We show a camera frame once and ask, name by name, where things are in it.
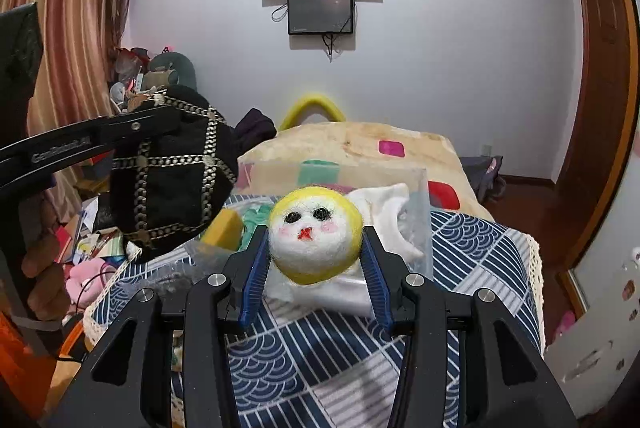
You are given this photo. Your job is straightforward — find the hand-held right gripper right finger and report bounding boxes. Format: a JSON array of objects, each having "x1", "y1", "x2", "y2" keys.
[{"x1": 360, "y1": 224, "x2": 577, "y2": 428}]

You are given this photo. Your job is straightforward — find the yellow ring cushion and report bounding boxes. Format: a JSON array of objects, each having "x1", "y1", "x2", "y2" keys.
[{"x1": 277, "y1": 93, "x2": 346, "y2": 132}]

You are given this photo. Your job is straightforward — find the person's left hand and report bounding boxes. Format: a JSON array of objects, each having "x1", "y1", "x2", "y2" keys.
[{"x1": 20, "y1": 200, "x2": 72, "y2": 324}]

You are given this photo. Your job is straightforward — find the dark bag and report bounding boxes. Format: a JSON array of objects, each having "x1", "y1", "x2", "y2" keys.
[{"x1": 460, "y1": 154, "x2": 507, "y2": 205}]

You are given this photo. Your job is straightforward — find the wooden door frame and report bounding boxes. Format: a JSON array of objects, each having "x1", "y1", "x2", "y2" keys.
[{"x1": 504, "y1": 0, "x2": 640, "y2": 314}]

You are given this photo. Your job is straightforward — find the pink plush toy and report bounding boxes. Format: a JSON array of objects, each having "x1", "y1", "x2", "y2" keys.
[{"x1": 65, "y1": 257, "x2": 119, "y2": 304}]

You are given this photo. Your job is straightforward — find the yellow sponge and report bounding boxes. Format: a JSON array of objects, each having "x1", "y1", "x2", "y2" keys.
[{"x1": 200, "y1": 209, "x2": 246, "y2": 253}]

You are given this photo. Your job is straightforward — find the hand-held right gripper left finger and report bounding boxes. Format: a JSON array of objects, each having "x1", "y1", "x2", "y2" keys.
[{"x1": 47, "y1": 224, "x2": 273, "y2": 428}]

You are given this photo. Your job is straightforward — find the white cloth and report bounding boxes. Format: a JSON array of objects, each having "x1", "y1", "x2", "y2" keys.
[{"x1": 264, "y1": 182, "x2": 427, "y2": 319}]

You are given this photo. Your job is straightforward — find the green cloth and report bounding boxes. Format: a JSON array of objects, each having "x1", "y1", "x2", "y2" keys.
[{"x1": 239, "y1": 203, "x2": 274, "y2": 252}]

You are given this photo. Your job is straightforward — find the orange cloth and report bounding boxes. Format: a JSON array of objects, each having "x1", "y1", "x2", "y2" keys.
[{"x1": 0, "y1": 308, "x2": 96, "y2": 415}]

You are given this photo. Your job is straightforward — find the small black wall monitor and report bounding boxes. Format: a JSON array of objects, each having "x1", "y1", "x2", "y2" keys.
[{"x1": 286, "y1": 0, "x2": 356, "y2": 36}]

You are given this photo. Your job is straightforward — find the green plush toy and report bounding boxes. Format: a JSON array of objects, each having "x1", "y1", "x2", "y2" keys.
[{"x1": 148, "y1": 52, "x2": 197, "y2": 92}]

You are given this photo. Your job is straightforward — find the black hanging cable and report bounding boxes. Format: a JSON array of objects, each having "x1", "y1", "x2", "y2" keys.
[{"x1": 321, "y1": 33, "x2": 342, "y2": 62}]

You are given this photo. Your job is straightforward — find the blue white patterned blanket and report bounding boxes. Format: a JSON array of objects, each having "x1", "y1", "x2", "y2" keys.
[{"x1": 85, "y1": 193, "x2": 545, "y2": 428}]

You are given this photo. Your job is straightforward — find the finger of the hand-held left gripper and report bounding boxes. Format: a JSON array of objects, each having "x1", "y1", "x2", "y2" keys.
[{"x1": 0, "y1": 104, "x2": 182, "y2": 201}]

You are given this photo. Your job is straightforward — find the scattered papers and booklets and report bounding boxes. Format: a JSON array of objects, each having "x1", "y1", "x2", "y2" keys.
[{"x1": 54, "y1": 193, "x2": 132, "y2": 266}]

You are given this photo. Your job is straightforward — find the clear plastic storage box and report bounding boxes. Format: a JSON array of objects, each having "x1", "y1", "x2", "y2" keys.
[{"x1": 190, "y1": 160, "x2": 434, "y2": 280}]

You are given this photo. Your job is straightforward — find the dark purple garment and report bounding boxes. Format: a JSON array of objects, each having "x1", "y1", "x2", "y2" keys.
[{"x1": 234, "y1": 108, "x2": 277, "y2": 154}]

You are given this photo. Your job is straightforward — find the pile of clutter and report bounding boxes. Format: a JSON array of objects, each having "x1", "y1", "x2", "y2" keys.
[{"x1": 107, "y1": 44, "x2": 173, "y2": 114}]

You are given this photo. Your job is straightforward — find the white cabinet door with stickers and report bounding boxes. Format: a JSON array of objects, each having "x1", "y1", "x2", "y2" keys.
[{"x1": 545, "y1": 143, "x2": 640, "y2": 420}]

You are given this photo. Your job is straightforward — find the black bag with chain trim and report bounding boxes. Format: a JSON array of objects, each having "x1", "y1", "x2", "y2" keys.
[{"x1": 95, "y1": 84, "x2": 240, "y2": 265}]

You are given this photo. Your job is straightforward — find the yellow white felt doll head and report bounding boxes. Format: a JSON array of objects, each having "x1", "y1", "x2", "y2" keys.
[{"x1": 267, "y1": 186, "x2": 365, "y2": 285}]

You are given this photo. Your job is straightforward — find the striped pink curtain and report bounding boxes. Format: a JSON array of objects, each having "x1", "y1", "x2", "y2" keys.
[{"x1": 0, "y1": 0, "x2": 147, "y2": 139}]

